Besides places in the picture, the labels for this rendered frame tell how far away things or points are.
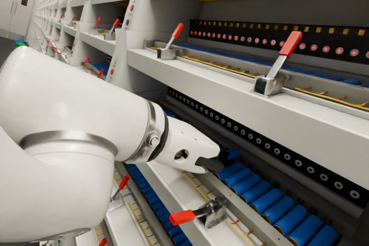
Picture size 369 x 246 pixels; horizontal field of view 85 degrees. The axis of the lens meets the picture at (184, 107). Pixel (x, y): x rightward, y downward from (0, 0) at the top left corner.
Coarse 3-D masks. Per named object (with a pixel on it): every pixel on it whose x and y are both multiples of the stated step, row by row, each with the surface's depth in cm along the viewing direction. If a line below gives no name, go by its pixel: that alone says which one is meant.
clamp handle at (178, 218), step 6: (210, 204) 29; (186, 210) 27; (198, 210) 28; (204, 210) 28; (210, 210) 29; (174, 216) 25; (180, 216) 25; (186, 216) 26; (192, 216) 26; (198, 216) 27; (174, 222) 24; (180, 222) 25
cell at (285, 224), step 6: (294, 210) 30; (300, 210) 30; (288, 216) 29; (294, 216) 29; (300, 216) 30; (276, 222) 28; (282, 222) 28; (288, 222) 28; (294, 222) 29; (282, 228) 27; (288, 228) 28
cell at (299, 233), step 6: (312, 216) 29; (306, 222) 28; (312, 222) 28; (318, 222) 29; (300, 228) 28; (306, 228) 27; (312, 228) 28; (318, 228) 29; (294, 234) 27; (300, 234) 27; (306, 234) 27; (312, 234) 27; (294, 240) 26; (300, 240) 26; (306, 240) 26
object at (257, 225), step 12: (204, 180) 35; (216, 180) 34; (216, 192) 33; (228, 192) 32; (228, 204) 31; (240, 204) 30; (240, 216) 29; (252, 216) 28; (252, 228) 28; (264, 228) 27; (264, 240) 26; (276, 240) 25
